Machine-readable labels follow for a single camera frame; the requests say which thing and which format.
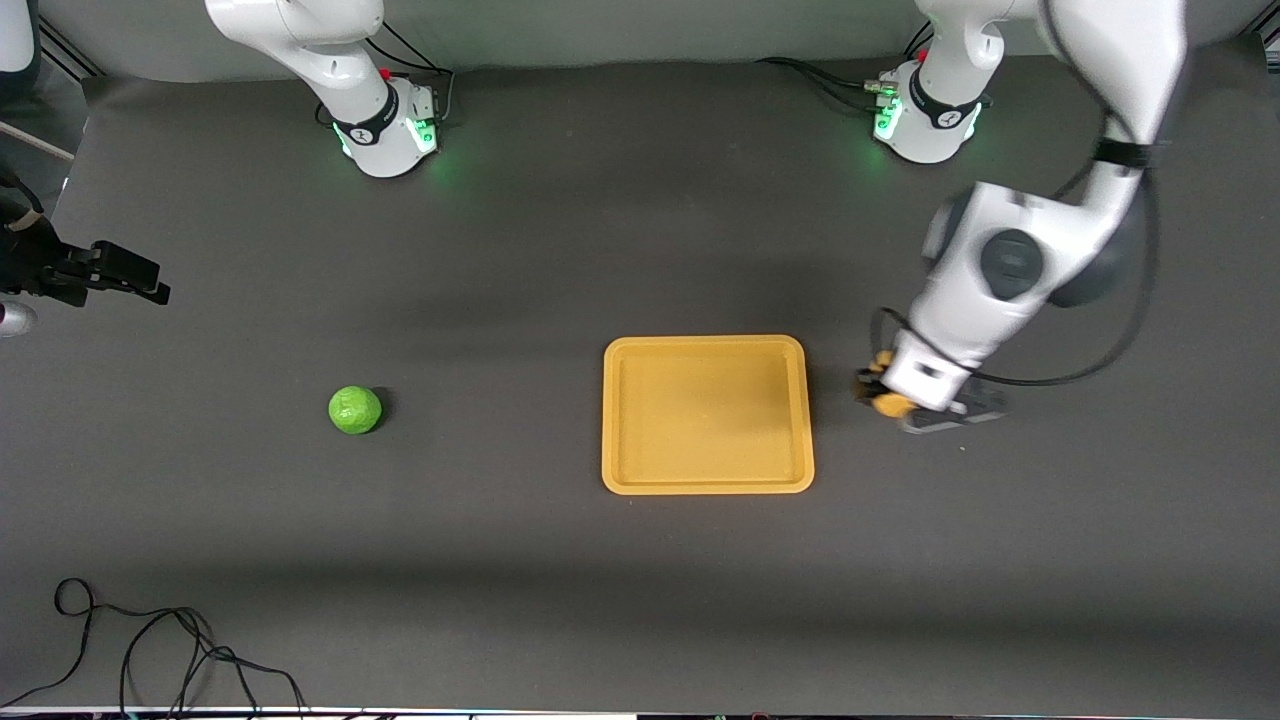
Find yellow potato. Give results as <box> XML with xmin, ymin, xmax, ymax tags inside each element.
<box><xmin>862</xmin><ymin>350</ymin><xmax>919</xmax><ymax>420</ymax></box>

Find black left arm base cables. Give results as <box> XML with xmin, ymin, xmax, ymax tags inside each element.
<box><xmin>757</xmin><ymin>20</ymin><xmax>936</xmax><ymax>111</ymax></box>

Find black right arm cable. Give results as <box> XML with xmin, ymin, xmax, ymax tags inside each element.
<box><xmin>0</xmin><ymin>170</ymin><xmax>49</xmax><ymax>217</ymax></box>

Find black arm base cables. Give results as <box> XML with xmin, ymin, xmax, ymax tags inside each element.
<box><xmin>318</xmin><ymin>25</ymin><xmax>456</xmax><ymax>129</ymax></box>
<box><xmin>757</xmin><ymin>20</ymin><xmax>936</xmax><ymax>111</ymax></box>

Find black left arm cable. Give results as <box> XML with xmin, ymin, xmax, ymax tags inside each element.
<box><xmin>870</xmin><ymin>0</ymin><xmax>1163</xmax><ymax>389</ymax></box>

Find thin black loose cable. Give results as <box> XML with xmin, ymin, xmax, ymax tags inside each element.
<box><xmin>0</xmin><ymin>578</ymin><xmax>306</xmax><ymax>713</ymax></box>

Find dark aluminium frame profile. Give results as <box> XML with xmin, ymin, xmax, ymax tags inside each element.
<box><xmin>35</xmin><ymin>15</ymin><xmax>106</xmax><ymax>81</ymax></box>

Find black right arm base cables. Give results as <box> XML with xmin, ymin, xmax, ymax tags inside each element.
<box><xmin>318</xmin><ymin>25</ymin><xmax>456</xmax><ymax>129</ymax></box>

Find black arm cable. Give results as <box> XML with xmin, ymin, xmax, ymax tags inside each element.
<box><xmin>870</xmin><ymin>0</ymin><xmax>1163</xmax><ymax>389</ymax></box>
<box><xmin>0</xmin><ymin>170</ymin><xmax>49</xmax><ymax>217</ymax></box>

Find thin pale rod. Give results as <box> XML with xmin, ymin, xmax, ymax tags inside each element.
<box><xmin>0</xmin><ymin>120</ymin><xmax>77</xmax><ymax>161</ymax></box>

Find dark grey table mat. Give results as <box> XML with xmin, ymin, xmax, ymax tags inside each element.
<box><xmin>0</xmin><ymin>40</ymin><xmax>1280</xmax><ymax>713</ymax></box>

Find yellow plastic tray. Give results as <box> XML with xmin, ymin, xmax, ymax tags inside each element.
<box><xmin>601</xmin><ymin>335</ymin><xmax>816</xmax><ymax>496</ymax></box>

